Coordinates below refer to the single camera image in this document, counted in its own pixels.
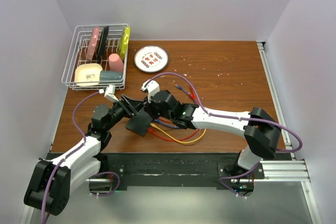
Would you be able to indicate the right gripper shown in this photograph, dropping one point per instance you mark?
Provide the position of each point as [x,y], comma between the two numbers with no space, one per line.
[149,108]

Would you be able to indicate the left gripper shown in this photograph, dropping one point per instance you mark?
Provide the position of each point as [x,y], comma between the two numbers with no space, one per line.
[129,106]

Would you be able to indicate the black network switch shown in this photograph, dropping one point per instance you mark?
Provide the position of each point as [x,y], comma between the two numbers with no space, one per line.
[139,123]

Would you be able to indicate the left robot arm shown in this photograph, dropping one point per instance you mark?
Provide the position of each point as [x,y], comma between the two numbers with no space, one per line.
[54,180]

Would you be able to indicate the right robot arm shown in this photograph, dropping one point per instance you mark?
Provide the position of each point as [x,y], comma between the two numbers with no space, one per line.
[259,129]

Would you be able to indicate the pink cup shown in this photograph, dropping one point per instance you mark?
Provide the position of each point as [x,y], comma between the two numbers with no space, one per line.
[115,63]

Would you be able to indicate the round patterned plate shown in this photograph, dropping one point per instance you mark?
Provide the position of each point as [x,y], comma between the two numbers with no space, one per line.
[151,59]

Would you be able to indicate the cream square bowl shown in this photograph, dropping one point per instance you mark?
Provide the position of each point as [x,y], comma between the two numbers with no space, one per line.
[87,75]

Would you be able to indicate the yellow-green plate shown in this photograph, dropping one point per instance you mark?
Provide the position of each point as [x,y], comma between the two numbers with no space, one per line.
[123,45]

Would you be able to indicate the pink plate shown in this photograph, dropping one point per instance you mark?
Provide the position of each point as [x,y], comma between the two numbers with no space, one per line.
[92,44]

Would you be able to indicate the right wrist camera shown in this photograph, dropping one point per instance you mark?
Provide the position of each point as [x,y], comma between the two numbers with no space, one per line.
[151,88]

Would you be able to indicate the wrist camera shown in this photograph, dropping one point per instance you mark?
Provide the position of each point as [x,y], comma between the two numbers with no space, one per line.
[109,93]
[151,88]

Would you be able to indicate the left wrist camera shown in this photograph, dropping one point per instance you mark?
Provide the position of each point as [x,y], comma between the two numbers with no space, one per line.
[109,93]

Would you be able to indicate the white wire dish rack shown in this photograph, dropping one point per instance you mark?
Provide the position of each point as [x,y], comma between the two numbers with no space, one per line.
[78,51]

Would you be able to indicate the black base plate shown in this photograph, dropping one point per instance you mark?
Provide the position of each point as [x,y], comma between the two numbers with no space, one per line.
[217,170]

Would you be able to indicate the aluminium frame rail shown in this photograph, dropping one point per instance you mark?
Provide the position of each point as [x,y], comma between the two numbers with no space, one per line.
[228,75]

